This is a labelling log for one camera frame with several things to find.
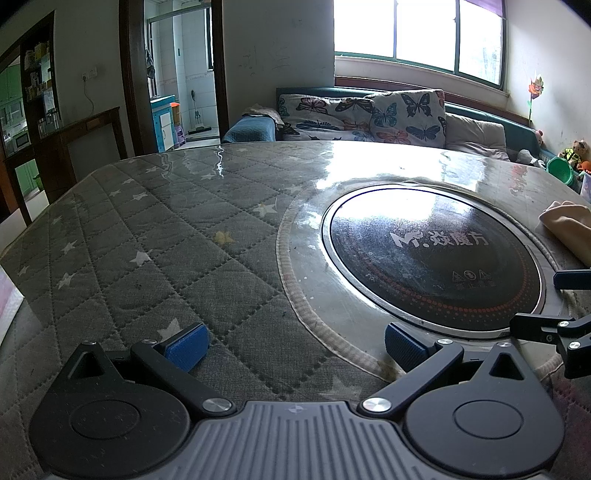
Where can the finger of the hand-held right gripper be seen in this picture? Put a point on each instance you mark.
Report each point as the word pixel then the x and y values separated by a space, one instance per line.
pixel 535 327
pixel 572 279

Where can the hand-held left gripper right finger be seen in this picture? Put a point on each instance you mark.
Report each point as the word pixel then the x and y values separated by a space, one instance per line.
pixel 406 344

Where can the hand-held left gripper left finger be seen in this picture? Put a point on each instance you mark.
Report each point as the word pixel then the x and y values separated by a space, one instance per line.
pixel 187 346

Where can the cream cloth garment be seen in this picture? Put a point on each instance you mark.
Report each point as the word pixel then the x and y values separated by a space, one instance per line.
pixel 570 221

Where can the round black induction cooktop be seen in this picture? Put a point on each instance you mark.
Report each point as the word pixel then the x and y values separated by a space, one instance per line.
pixel 415 272

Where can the clear plastic storage box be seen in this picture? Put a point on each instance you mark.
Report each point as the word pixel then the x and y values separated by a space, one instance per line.
pixel 586 189

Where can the green plastic basin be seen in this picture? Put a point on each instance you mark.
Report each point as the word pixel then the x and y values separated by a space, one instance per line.
pixel 561 170

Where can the grey star quilted table cover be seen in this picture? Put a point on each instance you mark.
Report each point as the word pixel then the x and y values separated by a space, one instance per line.
pixel 161 240

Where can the plush bear toy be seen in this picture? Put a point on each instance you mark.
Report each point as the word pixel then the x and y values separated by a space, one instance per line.
pixel 575 152

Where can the grey plush toy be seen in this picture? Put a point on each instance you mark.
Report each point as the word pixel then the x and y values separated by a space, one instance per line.
pixel 531 158

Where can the teal sofa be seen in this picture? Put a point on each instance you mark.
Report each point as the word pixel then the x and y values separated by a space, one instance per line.
pixel 519 134

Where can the beige cushion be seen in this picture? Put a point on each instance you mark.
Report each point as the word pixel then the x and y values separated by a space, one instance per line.
pixel 475 136

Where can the teal cabinet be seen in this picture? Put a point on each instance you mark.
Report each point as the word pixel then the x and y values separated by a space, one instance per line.
pixel 162 124

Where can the blue cloth bundle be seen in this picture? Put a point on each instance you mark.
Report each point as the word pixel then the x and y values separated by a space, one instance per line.
pixel 249 130

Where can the square butterfly print cushion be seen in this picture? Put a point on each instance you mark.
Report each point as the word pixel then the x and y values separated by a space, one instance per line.
pixel 411 117

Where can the floor squeegee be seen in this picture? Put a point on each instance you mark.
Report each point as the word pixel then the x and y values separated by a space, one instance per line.
pixel 197 120

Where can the long butterfly print cushion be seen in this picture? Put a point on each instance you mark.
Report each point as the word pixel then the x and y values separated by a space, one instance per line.
pixel 323 117

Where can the dark wooden shelf cabinet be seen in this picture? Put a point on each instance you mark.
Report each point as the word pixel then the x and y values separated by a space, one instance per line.
pixel 55 138

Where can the window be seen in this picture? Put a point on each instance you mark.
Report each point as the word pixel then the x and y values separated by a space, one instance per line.
pixel 415 27

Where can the paper flower wall decoration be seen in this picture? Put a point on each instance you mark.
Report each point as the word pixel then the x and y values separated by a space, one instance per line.
pixel 535 90

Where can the dark wooden door frame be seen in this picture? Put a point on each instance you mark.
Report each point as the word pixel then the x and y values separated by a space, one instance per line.
pixel 134 92

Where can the wall socket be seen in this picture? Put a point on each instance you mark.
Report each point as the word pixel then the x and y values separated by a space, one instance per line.
pixel 89 73

